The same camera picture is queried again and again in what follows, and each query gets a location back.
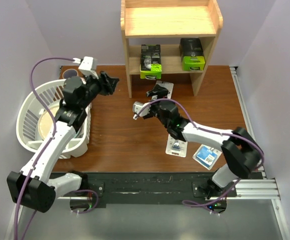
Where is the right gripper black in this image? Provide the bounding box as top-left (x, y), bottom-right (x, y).
top-left (143, 83), bottom-right (170, 129)

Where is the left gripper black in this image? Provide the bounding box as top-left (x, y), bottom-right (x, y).
top-left (79, 70), bottom-right (119, 109)

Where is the white Gillette razor blister pack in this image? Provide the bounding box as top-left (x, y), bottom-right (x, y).
top-left (156, 80), bottom-right (174, 99)

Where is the black green razor box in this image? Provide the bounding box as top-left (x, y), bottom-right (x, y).
top-left (139, 44), bottom-right (162, 80)
top-left (179, 38), bottom-right (206, 71)

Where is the blue razor blister pack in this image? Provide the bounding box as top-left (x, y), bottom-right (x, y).
top-left (192, 144), bottom-right (222, 171)
top-left (165, 135), bottom-right (188, 158)

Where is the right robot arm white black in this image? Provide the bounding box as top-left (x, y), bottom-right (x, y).
top-left (132, 84), bottom-right (265, 197)

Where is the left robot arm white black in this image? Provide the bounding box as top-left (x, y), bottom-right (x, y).
top-left (6, 71), bottom-right (120, 213)

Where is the wooden two-tier shelf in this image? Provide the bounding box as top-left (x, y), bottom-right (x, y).
top-left (120, 0), bottom-right (224, 97)

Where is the purple and pink mug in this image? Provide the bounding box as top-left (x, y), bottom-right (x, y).
top-left (61, 68), bottom-right (79, 79)

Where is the white bowl under basket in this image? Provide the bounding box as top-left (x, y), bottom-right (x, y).
top-left (59, 137), bottom-right (89, 159)

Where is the cream and teal plate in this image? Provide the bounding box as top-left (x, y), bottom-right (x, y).
top-left (37, 109), bottom-right (54, 140)

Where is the white plastic slatted basket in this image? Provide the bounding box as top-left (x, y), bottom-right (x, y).
top-left (16, 79), bottom-right (92, 153)

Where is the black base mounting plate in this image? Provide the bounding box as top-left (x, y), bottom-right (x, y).
top-left (59, 171), bottom-right (238, 211)

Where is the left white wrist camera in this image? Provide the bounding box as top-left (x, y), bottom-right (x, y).
top-left (73, 56), bottom-right (98, 78)

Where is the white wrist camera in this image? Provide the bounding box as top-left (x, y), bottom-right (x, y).
top-left (132, 101), bottom-right (151, 120)
top-left (73, 56), bottom-right (98, 78)

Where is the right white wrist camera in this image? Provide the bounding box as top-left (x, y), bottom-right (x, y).
top-left (132, 101), bottom-right (151, 120)

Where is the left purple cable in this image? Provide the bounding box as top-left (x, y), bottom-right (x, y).
top-left (13, 56), bottom-right (101, 240)

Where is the aluminium frame rail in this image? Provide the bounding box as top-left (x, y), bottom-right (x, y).
top-left (3, 66), bottom-right (290, 240)

